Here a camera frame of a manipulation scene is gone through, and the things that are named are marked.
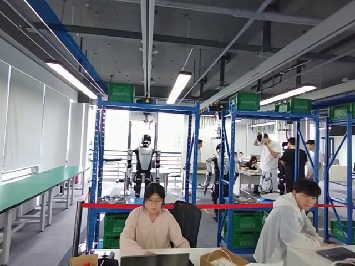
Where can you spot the blue steel shelf rack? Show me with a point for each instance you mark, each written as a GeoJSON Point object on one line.
{"type": "Point", "coordinates": [277, 115]}
{"type": "Point", "coordinates": [349, 165]}
{"type": "Point", "coordinates": [152, 107]}

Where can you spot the person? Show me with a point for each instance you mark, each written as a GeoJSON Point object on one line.
{"type": "Point", "coordinates": [251, 163]}
{"type": "Point", "coordinates": [282, 231]}
{"type": "Point", "coordinates": [291, 165]}
{"type": "Point", "coordinates": [199, 152]}
{"type": "Point", "coordinates": [149, 231]}
{"type": "Point", "coordinates": [310, 161]}
{"type": "Point", "coordinates": [269, 158]}

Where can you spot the ceiling light bar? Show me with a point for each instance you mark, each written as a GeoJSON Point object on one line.
{"type": "Point", "coordinates": [288, 94]}
{"type": "Point", "coordinates": [70, 79]}
{"type": "Point", "coordinates": [178, 87]}

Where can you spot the silver black humanoid robot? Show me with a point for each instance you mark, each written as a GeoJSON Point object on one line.
{"type": "Point", "coordinates": [214, 172]}
{"type": "Point", "coordinates": [144, 158]}

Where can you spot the green plastic crate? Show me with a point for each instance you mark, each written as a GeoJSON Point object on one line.
{"type": "Point", "coordinates": [300, 105]}
{"type": "Point", "coordinates": [338, 231]}
{"type": "Point", "coordinates": [245, 101]}
{"type": "Point", "coordinates": [247, 221]}
{"type": "Point", "coordinates": [244, 240]}
{"type": "Point", "coordinates": [282, 107]}
{"type": "Point", "coordinates": [353, 109]}
{"type": "Point", "coordinates": [116, 224]}
{"type": "Point", "coordinates": [339, 111]}
{"type": "Point", "coordinates": [120, 92]}
{"type": "Point", "coordinates": [111, 242]}

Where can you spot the black office chair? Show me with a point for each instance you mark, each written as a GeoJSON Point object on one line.
{"type": "Point", "coordinates": [188, 224]}

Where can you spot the red barrier tape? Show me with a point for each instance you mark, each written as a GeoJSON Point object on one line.
{"type": "Point", "coordinates": [221, 206]}

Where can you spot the grey work table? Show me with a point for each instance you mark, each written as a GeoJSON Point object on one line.
{"type": "Point", "coordinates": [249, 174]}

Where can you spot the round metal parts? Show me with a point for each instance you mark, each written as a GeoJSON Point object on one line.
{"type": "Point", "coordinates": [245, 200]}
{"type": "Point", "coordinates": [111, 200]}

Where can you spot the grey laptop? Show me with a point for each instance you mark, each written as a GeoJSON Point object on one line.
{"type": "Point", "coordinates": [155, 260]}

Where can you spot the open cardboard box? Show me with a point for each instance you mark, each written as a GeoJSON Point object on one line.
{"type": "Point", "coordinates": [206, 261]}

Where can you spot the green-topped work table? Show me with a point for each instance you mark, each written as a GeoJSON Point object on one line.
{"type": "Point", "coordinates": [19, 191]}
{"type": "Point", "coordinates": [63, 172]}

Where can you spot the black gadget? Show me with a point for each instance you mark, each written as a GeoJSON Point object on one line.
{"type": "Point", "coordinates": [108, 260]}

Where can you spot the pale roller blind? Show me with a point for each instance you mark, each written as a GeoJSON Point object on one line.
{"type": "Point", "coordinates": [25, 121]}
{"type": "Point", "coordinates": [2, 117]}
{"type": "Point", "coordinates": [55, 128]}

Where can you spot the brown cardboard box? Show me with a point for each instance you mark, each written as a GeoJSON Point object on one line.
{"type": "Point", "coordinates": [83, 261]}

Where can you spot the dark laptop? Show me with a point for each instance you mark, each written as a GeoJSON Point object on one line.
{"type": "Point", "coordinates": [335, 254]}

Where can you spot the black barrier post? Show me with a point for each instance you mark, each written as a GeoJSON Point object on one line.
{"type": "Point", "coordinates": [77, 231]}

